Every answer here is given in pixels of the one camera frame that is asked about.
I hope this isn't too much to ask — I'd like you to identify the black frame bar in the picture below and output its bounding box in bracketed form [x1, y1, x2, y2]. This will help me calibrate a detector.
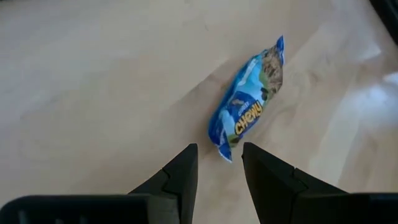
[369, 0, 398, 46]

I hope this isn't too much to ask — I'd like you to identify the blue Chewy granola bar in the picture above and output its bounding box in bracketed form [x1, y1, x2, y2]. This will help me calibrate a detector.
[207, 34, 285, 163]

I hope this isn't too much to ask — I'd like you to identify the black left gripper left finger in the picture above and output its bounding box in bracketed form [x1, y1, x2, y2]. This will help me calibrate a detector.
[0, 142, 199, 224]

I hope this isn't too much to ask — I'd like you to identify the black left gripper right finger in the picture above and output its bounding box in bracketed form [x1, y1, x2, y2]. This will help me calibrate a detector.
[241, 142, 398, 224]

